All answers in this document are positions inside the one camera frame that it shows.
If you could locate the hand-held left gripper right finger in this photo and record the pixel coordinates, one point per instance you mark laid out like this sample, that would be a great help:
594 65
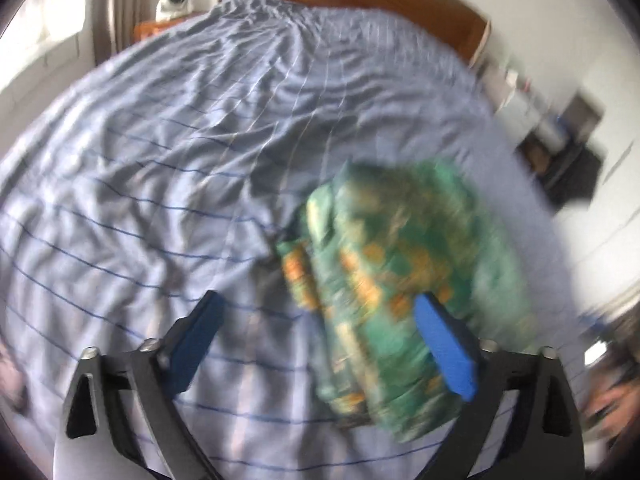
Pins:
445 350

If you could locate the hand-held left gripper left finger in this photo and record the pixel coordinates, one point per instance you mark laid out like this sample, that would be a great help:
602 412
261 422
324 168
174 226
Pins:
195 340

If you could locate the green printed jacket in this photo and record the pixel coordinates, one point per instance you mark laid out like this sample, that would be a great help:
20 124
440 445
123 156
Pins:
390 260

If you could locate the blue plaid duvet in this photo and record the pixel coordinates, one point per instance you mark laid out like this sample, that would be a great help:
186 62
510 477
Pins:
175 160

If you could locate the wooden nightstand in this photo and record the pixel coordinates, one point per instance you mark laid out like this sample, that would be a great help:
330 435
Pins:
160 27

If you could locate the window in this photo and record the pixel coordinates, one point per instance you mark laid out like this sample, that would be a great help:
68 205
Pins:
40 45

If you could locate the beige curtain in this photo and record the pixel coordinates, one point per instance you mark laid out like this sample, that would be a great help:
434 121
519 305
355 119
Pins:
110 10

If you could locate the white security camera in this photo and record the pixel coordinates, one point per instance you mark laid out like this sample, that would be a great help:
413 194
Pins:
175 1

